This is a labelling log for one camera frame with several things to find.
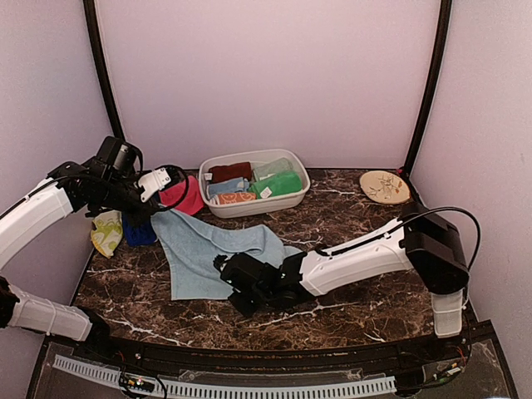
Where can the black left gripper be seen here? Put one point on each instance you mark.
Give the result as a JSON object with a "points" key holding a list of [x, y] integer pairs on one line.
{"points": [[135, 218]]}

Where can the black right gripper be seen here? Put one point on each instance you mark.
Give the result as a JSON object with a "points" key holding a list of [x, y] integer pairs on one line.
{"points": [[244, 307]]}

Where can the large light blue towel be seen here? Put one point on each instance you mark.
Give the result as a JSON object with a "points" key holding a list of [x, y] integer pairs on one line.
{"points": [[191, 245]]}

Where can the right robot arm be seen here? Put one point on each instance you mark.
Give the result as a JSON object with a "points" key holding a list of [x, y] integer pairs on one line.
{"points": [[420, 239]]}

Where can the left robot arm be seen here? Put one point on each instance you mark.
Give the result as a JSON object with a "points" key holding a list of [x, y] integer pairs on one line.
{"points": [[113, 179]]}

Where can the yellow lemon print cloth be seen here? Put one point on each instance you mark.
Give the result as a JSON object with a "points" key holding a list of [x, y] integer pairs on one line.
{"points": [[107, 232]]}

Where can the dark blue towel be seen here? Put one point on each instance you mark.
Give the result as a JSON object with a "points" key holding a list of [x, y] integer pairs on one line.
{"points": [[137, 236]]}

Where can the pink towel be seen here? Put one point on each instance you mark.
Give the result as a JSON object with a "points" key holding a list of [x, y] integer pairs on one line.
{"points": [[192, 201]]}

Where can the rolled orange patterned towel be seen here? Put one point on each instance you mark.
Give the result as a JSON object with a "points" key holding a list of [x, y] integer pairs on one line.
{"points": [[232, 198]]}

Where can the rolled light blue towel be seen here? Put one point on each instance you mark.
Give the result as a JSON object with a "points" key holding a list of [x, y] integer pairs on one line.
{"points": [[231, 186]]}

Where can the white plastic basin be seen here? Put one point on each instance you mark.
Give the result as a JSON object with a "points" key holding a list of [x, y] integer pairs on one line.
{"points": [[254, 182]]}

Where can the rolled maroon towel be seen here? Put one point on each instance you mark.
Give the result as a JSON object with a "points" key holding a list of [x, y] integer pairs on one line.
{"points": [[221, 173]]}

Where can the rolled pale green towel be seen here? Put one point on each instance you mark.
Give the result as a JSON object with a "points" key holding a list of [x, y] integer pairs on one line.
{"points": [[272, 168]]}

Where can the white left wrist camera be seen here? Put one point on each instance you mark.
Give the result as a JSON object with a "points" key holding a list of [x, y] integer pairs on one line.
{"points": [[152, 182]]}

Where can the white slotted cable duct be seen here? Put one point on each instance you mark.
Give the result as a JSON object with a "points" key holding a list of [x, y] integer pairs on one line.
{"points": [[222, 385]]}

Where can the black left frame post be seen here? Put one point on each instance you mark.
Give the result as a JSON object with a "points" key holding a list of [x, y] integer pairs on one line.
{"points": [[102, 73]]}

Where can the black frame post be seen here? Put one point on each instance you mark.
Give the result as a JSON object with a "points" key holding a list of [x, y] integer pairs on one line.
{"points": [[433, 74], [102, 73]]}

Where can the black front table rail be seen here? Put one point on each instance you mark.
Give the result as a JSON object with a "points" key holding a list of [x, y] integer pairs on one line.
{"points": [[318, 340]]}

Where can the black right frame post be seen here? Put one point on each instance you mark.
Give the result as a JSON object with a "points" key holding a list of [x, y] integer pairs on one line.
{"points": [[433, 74]]}

